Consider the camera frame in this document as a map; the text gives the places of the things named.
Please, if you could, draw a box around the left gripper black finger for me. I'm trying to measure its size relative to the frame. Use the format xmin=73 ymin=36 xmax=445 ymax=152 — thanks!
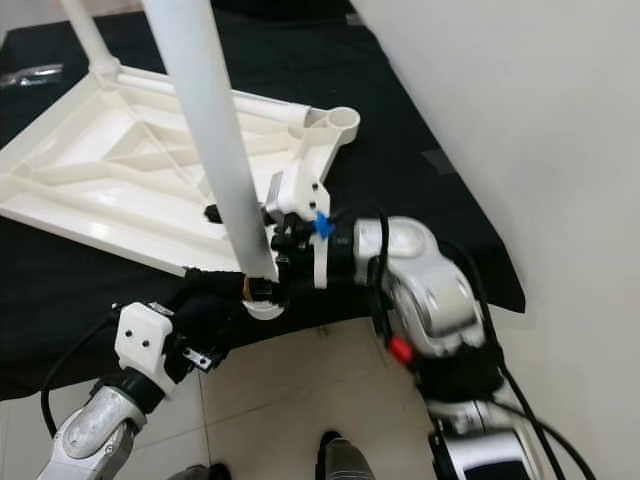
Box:
xmin=184 ymin=328 xmax=231 ymax=375
xmin=165 ymin=281 xmax=212 ymax=314

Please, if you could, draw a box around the white plastic children table top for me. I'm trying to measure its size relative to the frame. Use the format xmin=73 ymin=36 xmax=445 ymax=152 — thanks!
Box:
xmin=0 ymin=65 xmax=362 ymax=321

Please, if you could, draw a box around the black tablecloth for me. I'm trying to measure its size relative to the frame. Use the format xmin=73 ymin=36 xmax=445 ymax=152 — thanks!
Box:
xmin=0 ymin=10 xmax=527 ymax=401

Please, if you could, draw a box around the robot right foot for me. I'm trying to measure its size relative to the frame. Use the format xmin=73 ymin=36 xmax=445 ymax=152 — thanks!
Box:
xmin=315 ymin=430 xmax=377 ymax=480

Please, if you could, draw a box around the clear plastic bag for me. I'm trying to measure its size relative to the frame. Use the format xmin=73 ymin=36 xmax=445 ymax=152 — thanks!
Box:
xmin=5 ymin=65 xmax=67 ymax=87

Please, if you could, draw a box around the blue cable connector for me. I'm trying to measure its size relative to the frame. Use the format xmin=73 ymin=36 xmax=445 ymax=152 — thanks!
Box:
xmin=313 ymin=210 xmax=337 ymax=242

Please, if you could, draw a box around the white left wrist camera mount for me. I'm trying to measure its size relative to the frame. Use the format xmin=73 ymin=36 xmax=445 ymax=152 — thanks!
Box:
xmin=115 ymin=303 xmax=184 ymax=397

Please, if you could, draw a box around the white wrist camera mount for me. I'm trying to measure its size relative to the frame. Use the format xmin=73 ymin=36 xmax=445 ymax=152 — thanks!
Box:
xmin=265 ymin=160 xmax=334 ymax=292
xmin=115 ymin=303 xmax=184 ymax=397

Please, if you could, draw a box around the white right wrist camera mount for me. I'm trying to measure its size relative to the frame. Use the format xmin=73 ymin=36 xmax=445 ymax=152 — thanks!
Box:
xmin=265 ymin=160 xmax=334 ymax=292

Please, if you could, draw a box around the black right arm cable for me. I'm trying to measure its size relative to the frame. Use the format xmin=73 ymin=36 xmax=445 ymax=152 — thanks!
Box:
xmin=365 ymin=208 xmax=597 ymax=480

